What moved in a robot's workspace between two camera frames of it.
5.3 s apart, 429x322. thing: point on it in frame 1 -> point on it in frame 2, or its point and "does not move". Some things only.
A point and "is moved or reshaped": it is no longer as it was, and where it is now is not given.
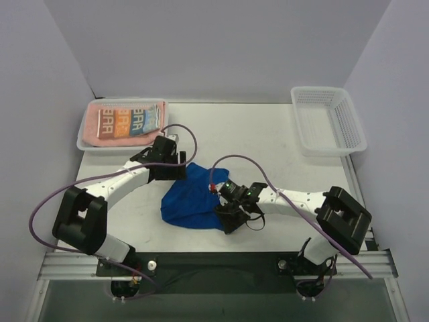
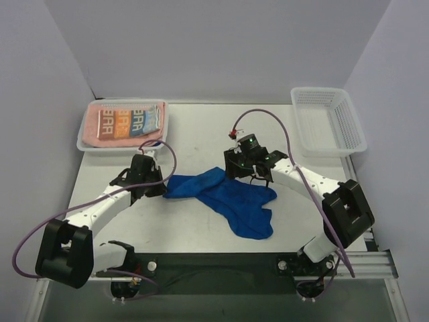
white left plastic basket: x=81 y=144 does not move
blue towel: x=190 y=203 is moved or reshaped
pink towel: x=90 y=125 does not move
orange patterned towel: x=114 y=123 does not move
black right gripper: x=230 y=210 -> x=236 y=168
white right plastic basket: x=327 y=121 does not move
